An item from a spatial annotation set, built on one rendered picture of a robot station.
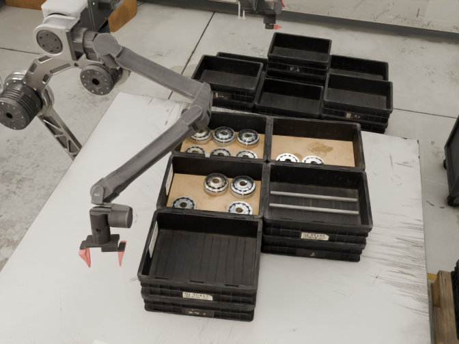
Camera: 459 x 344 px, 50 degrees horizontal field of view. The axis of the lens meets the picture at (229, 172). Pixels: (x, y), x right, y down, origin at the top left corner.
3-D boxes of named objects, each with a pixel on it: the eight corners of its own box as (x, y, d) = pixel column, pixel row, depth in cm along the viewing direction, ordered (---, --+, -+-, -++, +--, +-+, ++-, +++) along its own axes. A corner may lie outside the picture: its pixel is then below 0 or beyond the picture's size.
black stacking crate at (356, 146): (265, 181, 209) (267, 162, 200) (268, 136, 229) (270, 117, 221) (359, 190, 206) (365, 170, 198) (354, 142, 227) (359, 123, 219)
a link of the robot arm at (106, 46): (225, 97, 160) (220, 85, 150) (204, 133, 158) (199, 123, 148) (110, 43, 168) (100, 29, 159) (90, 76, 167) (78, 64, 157)
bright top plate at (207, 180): (203, 191, 197) (203, 190, 197) (203, 173, 205) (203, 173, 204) (229, 191, 198) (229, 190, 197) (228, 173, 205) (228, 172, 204)
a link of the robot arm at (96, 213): (92, 202, 152) (85, 211, 147) (114, 203, 151) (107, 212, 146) (95, 222, 155) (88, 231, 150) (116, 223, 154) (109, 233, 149)
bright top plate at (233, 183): (230, 194, 197) (230, 192, 196) (231, 175, 204) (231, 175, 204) (255, 194, 197) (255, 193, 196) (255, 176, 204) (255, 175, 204)
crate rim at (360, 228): (262, 222, 181) (263, 218, 179) (266, 165, 202) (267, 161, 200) (372, 233, 178) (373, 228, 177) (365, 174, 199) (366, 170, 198)
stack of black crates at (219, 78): (192, 136, 329) (189, 80, 296) (203, 108, 349) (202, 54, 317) (251, 146, 323) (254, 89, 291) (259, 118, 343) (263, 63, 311)
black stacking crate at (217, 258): (140, 296, 169) (136, 278, 161) (158, 228, 190) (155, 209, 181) (255, 308, 167) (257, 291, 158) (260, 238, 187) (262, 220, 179)
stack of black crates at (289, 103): (251, 145, 323) (254, 104, 299) (259, 117, 344) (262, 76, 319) (311, 155, 317) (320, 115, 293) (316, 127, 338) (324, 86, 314)
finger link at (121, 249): (106, 260, 161) (103, 235, 157) (128, 259, 162) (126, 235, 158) (103, 272, 155) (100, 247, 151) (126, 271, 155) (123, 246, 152)
